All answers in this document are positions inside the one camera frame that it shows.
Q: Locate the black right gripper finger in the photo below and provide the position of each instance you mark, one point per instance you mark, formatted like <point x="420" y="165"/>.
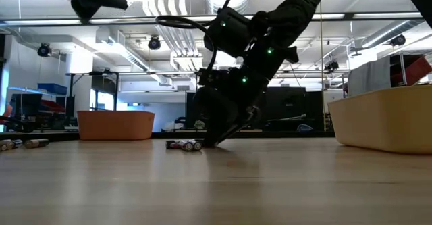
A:
<point x="217" y="130"/>
<point x="243" y="125"/>

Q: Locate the yellow plastic bin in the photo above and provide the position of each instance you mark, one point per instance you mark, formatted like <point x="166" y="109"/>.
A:
<point x="381" y="120"/>

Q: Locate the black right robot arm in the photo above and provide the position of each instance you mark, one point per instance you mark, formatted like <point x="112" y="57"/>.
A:
<point x="293" y="12"/>

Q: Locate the black partition screen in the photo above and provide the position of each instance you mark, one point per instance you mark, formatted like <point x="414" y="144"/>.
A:
<point x="290" y="103"/>

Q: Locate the black ceiling spotlight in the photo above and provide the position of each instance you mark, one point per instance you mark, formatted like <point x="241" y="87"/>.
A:
<point x="154" y="43"/>
<point x="44" y="50"/>
<point x="398" y="40"/>

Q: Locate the orange plastic bin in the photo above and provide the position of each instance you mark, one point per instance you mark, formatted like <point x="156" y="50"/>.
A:
<point x="114" y="125"/>

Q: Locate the grey covered box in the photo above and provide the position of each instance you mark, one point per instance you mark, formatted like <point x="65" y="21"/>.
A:
<point x="369" y="76"/>

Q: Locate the black overhead crossbar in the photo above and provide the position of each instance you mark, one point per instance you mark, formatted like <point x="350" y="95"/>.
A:
<point x="349" y="15"/>

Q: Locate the blue storage bin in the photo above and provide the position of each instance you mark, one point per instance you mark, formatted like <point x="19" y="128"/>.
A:
<point x="52" y="88"/>

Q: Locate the black copper AA battery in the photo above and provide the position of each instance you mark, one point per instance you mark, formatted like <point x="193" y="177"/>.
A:
<point x="36" y="143"/>

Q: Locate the red storage crate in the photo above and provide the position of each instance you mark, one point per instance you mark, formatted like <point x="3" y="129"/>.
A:
<point x="416" y="70"/>

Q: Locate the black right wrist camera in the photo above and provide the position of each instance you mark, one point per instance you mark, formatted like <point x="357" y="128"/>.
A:
<point x="206" y="77"/>

